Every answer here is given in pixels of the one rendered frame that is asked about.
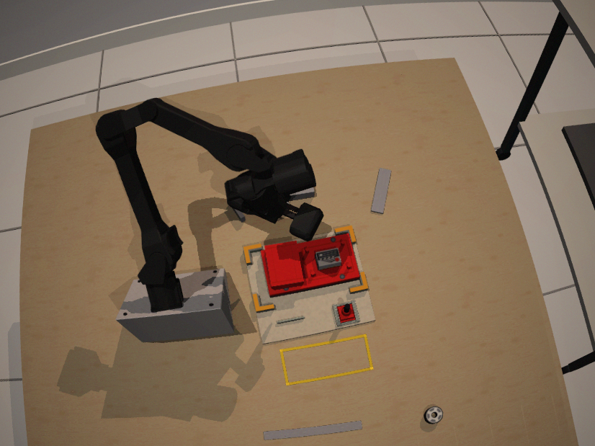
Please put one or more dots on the small grey toy wheel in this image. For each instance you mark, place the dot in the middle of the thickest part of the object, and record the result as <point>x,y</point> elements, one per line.
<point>433,420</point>

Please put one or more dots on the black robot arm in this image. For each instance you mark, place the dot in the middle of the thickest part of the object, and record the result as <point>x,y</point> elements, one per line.
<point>239,151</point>

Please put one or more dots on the grey flat bar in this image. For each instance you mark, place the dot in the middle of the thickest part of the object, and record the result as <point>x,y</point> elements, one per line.
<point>308,431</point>

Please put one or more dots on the yellow rectangular outline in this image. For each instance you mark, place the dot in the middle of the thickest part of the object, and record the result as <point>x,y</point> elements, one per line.
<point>323,343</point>

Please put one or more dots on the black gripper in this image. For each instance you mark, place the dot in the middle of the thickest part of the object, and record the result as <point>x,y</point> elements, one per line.
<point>305,222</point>

